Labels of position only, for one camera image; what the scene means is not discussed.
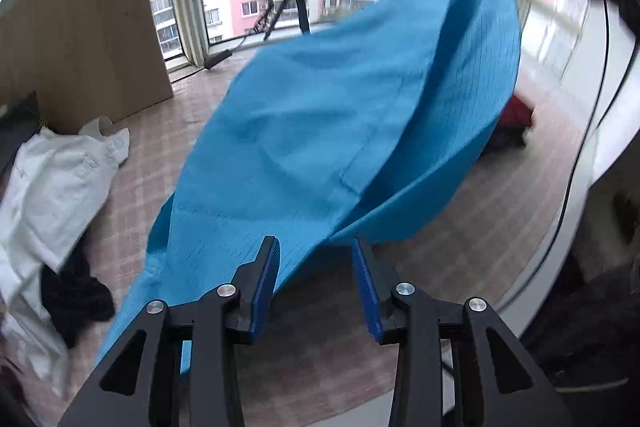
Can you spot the red cloth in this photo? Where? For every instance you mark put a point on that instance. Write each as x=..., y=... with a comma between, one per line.
x=515, y=114

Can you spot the wooden wardrobe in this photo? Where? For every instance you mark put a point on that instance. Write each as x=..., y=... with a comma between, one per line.
x=90, y=32

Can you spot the blue garment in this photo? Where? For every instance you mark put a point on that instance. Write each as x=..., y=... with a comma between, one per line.
x=325, y=107

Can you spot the side window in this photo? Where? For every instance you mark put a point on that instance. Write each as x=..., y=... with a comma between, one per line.
x=555, y=22

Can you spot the black furniture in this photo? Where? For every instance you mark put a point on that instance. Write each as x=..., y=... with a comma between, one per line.
x=20, y=127

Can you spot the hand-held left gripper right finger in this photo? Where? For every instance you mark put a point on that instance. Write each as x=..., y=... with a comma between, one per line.
x=364, y=289

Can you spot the black tripod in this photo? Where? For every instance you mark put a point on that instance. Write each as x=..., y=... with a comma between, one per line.
x=301, y=7

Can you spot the white cloth pile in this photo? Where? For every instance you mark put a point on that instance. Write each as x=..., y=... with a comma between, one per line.
x=50, y=187

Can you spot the black cloth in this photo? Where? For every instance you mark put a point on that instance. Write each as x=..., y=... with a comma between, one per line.
x=75, y=297

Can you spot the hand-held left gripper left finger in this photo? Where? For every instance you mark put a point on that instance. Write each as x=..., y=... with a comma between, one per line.
x=264, y=289

